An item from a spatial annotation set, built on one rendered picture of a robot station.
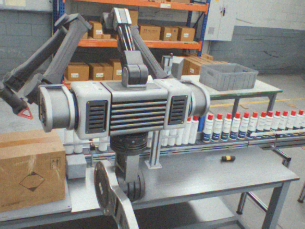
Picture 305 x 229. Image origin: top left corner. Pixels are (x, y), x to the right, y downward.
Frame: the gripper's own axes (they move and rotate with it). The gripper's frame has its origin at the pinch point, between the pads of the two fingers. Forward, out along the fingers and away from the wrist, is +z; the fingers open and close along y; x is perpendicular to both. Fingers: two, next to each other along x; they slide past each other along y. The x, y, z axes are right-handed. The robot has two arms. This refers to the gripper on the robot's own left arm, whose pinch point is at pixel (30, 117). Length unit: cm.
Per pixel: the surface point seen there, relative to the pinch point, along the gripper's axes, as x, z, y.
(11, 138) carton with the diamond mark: 11.3, -2.0, -10.3
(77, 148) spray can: -3.7, 36.2, 8.4
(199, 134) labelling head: -70, 89, 3
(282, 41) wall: -522, 454, 428
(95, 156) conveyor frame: -8.4, 46.3, 4.1
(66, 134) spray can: -5.2, 25.0, 9.0
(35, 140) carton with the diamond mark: 3.8, 4.1, -15.2
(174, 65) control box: -73, 24, -13
